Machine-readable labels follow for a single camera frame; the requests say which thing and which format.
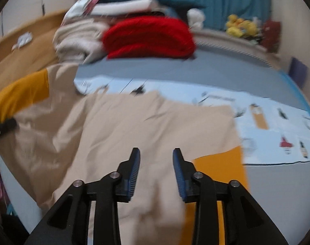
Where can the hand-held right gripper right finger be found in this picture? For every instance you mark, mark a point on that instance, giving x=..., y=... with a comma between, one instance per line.
x=178, y=173

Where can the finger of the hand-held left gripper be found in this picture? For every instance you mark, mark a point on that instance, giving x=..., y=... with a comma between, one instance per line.
x=3, y=129

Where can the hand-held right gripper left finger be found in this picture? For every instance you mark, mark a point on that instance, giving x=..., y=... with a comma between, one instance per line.
x=134, y=173

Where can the beige and orange shirt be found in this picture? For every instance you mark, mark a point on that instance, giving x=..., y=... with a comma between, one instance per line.
x=119, y=132

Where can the small white object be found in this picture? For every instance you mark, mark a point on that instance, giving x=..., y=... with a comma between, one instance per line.
x=23, y=39

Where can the printed light blue blanket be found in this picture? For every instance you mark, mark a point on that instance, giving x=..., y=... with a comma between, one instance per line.
x=267, y=137

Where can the bed with grey sheet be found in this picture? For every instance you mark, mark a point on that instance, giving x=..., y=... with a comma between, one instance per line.
x=170, y=66

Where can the red knitted sweater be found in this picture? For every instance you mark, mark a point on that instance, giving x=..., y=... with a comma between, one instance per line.
x=144, y=35

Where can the patterned white cloth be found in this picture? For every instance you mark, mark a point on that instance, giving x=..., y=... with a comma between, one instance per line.
x=78, y=7

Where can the purple box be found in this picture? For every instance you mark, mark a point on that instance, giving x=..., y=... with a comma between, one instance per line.
x=297, y=71

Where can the white plush toy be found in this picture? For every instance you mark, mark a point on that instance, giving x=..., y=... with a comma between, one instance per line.
x=195, y=16

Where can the yellow plush toy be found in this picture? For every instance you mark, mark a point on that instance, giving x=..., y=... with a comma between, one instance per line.
x=240, y=26

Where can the white folded cloth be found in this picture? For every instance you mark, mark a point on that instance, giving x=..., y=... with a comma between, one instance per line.
x=119, y=6

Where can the red-brown plush toy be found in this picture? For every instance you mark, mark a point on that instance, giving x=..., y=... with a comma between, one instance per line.
x=271, y=33

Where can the wooden bed frame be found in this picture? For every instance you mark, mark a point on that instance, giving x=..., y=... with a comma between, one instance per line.
x=30, y=53

